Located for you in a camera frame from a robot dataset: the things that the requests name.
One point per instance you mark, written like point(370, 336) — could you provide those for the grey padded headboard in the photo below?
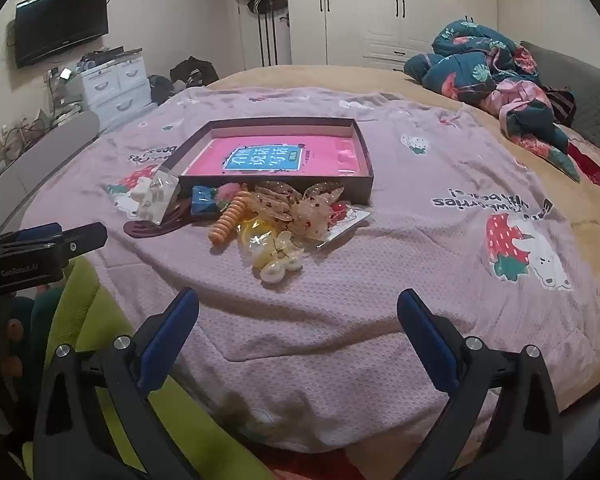
point(580, 85)

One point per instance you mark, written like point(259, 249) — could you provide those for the black bag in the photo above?
point(195, 72)

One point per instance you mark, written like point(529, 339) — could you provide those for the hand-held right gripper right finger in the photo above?
point(425, 335)

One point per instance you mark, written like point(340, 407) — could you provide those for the small lit screen device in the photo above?
point(66, 74)

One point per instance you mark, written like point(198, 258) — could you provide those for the white wardrobe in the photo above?
point(360, 10)

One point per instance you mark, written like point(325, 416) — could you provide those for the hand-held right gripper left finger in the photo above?
point(170, 332)

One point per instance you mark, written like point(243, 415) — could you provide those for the yellow hair rings packet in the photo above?
point(255, 240)

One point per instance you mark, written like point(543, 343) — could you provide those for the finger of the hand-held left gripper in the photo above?
point(85, 240)
point(32, 233)

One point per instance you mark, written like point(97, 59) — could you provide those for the pearl hair clip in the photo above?
point(275, 272)

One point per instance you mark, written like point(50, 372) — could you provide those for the pile of dark clothes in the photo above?
point(162, 87)

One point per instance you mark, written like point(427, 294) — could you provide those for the white door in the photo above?
point(280, 40)

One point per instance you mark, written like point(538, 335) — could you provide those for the white drawer cabinet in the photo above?
point(115, 85)

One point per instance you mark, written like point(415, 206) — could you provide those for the dotted mesh hair bow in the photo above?
point(312, 215)
point(272, 202)

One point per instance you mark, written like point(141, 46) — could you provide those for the red hairpin in clear packet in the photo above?
point(347, 227)

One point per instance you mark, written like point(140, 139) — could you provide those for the pink strawberry printed blanket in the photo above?
point(380, 285)

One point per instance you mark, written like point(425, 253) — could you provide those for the dark teal patterned cloth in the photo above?
point(45, 305)

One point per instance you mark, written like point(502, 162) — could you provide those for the dark red hair clip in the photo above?
point(147, 231)

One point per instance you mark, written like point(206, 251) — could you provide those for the clear earring card packet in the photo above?
point(159, 195)

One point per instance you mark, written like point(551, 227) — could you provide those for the black wall television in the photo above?
point(60, 22)

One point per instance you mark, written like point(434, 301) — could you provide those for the red printed pillow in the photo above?
point(587, 162)

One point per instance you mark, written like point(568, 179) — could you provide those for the blue hair clip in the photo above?
point(202, 205)

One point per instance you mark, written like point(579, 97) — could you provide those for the teal floral quilt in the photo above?
point(480, 65)

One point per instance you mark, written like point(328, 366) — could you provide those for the shallow cardboard box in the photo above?
point(280, 183)

